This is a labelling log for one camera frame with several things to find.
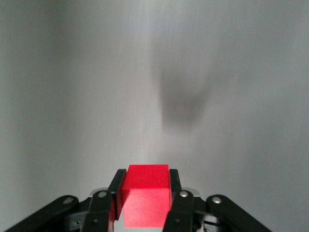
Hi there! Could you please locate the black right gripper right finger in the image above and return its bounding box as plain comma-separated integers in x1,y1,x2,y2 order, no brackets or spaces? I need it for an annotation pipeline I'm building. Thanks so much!
163,169,272,232

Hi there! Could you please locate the red cube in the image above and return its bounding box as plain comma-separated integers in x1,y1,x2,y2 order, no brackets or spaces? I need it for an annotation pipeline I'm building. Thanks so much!
108,164,172,228

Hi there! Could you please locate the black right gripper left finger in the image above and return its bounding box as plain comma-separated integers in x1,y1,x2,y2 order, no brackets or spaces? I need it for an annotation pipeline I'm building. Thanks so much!
1,169,127,232

